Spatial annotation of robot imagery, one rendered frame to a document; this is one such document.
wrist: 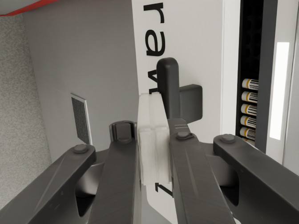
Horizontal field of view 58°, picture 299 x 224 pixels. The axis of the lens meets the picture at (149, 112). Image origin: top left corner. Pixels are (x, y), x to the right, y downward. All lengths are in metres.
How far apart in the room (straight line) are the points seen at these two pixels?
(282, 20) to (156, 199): 0.22
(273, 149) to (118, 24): 0.28
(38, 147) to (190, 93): 0.99
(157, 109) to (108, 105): 0.35
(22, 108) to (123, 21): 0.75
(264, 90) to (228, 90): 0.05
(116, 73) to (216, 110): 0.27
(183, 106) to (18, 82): 0.92
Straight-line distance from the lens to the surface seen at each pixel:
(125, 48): 0.41
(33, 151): 1.15
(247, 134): 0.33
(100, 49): 0.48
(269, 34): 0.24
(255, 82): 0.31
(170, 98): 0.19
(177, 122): 0.15
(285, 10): 0.24
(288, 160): 0.25
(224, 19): 0.19
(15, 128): 1.11
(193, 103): 0.20
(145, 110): 0.15
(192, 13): 0.21
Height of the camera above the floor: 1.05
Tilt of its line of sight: 52 degrees down
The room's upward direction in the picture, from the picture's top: 110 degrees clockwise
